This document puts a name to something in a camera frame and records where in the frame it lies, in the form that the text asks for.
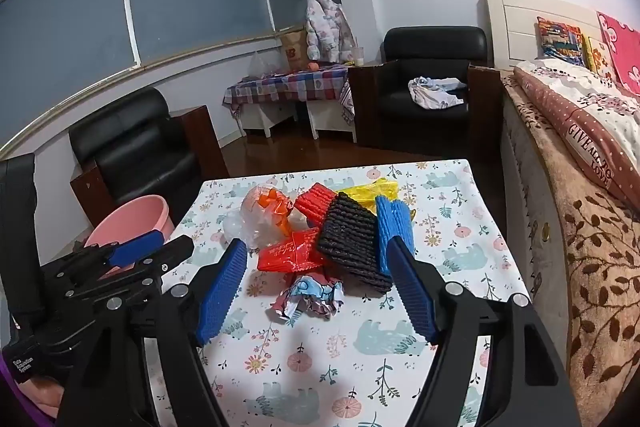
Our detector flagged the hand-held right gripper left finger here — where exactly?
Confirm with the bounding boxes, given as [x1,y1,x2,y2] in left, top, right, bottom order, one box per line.
[55,237,249,427]

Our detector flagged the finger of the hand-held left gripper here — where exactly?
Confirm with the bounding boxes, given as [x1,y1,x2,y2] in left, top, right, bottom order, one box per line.
[75,229,167,280]
[62,234,196,308]

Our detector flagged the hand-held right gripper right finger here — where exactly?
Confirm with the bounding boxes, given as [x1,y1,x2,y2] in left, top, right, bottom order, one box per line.
[385,237,584,427]

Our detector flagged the pink plastic basin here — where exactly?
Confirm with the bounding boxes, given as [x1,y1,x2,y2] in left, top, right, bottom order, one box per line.
[82,194,175,278]

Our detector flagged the blue foam net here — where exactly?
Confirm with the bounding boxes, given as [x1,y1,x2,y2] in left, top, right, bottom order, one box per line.
[375,194,416,278]

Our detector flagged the black foam net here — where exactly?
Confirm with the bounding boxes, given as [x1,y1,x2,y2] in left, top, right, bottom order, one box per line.
[316,192,394,294]

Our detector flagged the orange clear plastic bag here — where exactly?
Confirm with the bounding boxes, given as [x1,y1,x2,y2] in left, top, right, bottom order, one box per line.
[241,184,296,248]

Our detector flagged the red foam net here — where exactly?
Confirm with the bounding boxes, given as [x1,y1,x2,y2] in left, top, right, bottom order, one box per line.
[294,182,337,230]

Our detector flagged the red plastic bag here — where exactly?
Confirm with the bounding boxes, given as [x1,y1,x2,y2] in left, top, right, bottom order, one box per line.
[257,227,329,273]

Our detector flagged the crumpled colourful wrapper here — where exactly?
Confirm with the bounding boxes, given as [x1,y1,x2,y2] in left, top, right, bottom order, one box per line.
[271,272,346,323]

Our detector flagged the black armchair with wooden arms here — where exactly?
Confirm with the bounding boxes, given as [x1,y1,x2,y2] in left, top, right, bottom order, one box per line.
[68,87,231,228]
[348,26,502,158]

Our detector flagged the yellow plastic bag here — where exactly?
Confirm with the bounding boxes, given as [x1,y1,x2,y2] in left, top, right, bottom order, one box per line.
[340,179,416,220]

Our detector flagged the white stool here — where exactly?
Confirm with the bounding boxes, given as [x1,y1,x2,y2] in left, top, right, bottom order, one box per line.
[239,99,299,138]
[305,96,357,144]

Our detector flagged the brown leaf blanket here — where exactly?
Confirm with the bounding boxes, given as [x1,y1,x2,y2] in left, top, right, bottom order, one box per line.
[502,74,640,413]

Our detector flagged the white printed cloth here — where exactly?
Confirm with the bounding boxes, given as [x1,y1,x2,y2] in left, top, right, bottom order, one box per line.
[407,77,467,110]

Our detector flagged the table with checkered cloth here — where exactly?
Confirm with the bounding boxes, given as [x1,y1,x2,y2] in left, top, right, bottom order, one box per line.
[223,66,357,125]

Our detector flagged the brown paper bag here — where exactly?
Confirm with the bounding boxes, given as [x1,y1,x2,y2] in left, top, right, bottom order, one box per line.
[280,29,308,72]

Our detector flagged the pink dotted quilt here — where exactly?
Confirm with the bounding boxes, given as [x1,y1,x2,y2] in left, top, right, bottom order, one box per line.
[514,59,640,205]

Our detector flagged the floral padded jacket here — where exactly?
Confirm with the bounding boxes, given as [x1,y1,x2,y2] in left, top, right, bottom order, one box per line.
[304,0,358,64]

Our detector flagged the bed with white headboard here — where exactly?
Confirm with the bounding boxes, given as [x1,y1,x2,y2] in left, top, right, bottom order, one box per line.
[484,0,640,413]

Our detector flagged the colourful patterned pillow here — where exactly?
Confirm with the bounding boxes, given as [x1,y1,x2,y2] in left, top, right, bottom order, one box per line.
[536,17,586,68]

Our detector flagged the yellow flower pillow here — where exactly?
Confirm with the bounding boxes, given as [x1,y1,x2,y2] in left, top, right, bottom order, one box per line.
[582,37,621,82]

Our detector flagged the pink flower pillow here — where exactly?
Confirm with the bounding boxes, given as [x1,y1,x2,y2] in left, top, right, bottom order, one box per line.
[596,12,640,95]

